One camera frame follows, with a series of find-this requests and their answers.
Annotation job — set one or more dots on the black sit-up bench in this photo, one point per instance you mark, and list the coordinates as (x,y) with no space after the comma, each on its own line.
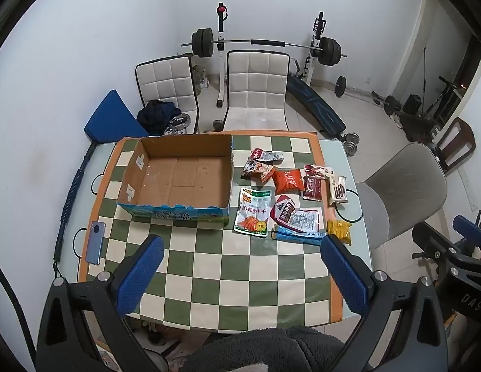
(314,102)

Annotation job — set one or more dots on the panda print snack packet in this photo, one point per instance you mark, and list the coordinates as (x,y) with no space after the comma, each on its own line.
(256,169)

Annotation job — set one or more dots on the black dumbbells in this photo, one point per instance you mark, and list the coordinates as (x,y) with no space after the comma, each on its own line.
(389,104)

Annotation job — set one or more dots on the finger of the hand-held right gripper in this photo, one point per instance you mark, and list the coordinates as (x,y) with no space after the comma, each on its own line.
(471,226)
(434,238)

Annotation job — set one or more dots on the blue cushion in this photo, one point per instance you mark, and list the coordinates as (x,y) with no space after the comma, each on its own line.
(114,118)

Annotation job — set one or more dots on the blue grey smartphone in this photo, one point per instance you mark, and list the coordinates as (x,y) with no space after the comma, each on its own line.
(96,242)

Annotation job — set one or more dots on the red white chicken feet packet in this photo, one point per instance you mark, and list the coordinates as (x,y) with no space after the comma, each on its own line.
(298,221)

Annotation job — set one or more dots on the grey chair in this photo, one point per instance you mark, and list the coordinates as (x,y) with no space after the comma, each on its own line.
(403,190)

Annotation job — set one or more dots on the dark red snack packet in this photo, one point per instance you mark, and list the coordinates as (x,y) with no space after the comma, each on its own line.
(313,190)

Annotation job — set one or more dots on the clear red print snack packet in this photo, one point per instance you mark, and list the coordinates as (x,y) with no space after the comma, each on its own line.
(320,170)

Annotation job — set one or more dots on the red silver snack packet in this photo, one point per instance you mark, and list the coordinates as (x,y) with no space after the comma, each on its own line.
(269,157)

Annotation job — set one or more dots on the brown wooden chair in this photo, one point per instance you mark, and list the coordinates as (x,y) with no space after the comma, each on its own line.
(459,143)

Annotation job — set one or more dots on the chrome dumbbell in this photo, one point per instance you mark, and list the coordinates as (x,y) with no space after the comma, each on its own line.
(351,143)

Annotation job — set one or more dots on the cardboard box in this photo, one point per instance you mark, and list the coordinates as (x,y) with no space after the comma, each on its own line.
(178,178)

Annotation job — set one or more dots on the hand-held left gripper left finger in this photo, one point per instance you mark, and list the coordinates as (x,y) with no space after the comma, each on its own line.
(141,275)

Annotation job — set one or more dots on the black barbell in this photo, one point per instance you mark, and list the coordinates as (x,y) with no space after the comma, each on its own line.
(203,42)

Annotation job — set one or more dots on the black exercise equipment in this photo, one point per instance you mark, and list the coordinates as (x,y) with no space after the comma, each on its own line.
(418,124)

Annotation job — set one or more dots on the long blue snack packet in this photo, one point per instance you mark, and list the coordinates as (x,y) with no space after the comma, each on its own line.
(298,236)

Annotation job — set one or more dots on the white biscuit stick packet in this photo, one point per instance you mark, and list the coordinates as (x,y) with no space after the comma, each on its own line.
(338,190)

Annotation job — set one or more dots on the green checkered tablecloth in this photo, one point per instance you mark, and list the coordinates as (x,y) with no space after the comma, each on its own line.
(244,271)

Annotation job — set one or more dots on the green white snack packet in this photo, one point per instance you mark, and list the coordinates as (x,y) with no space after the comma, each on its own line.
(252,211)

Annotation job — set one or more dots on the round dark weight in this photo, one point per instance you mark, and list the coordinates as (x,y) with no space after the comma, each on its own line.
(218,124)

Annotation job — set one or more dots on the black plate dumbbell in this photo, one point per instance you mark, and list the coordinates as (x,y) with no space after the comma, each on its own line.
(340,86)

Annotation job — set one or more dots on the yellow snack packet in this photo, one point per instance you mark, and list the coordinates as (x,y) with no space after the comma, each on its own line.
(338,230)

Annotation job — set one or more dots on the white quilted chair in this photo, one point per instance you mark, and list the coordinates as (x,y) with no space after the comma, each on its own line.
(256,85)
(167,81)

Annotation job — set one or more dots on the dark clothes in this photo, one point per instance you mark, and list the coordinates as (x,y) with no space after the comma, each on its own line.
(155,116)

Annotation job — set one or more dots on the chrome weight plates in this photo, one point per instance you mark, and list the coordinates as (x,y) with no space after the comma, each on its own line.
(178,124)

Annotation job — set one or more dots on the orange snack packet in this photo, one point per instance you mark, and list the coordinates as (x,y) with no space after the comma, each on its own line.
(289,181)

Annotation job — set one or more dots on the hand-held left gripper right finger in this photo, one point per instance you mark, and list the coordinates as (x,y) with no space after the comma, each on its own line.
(345,275)

